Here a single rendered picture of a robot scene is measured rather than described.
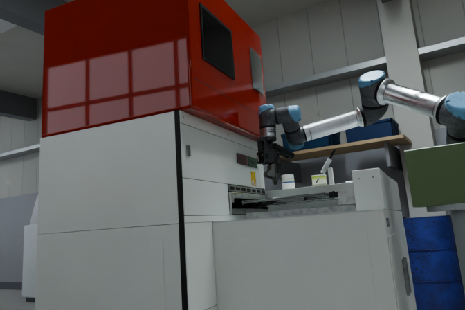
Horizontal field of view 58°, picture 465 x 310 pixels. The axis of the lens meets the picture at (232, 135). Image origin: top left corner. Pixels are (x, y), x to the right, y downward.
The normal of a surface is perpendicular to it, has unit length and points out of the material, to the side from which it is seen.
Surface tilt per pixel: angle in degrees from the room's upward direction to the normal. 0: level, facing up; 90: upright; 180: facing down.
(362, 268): 90
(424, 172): 90
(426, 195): 90
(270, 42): 90
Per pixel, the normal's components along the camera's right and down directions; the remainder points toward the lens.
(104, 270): -0.42, -0.16
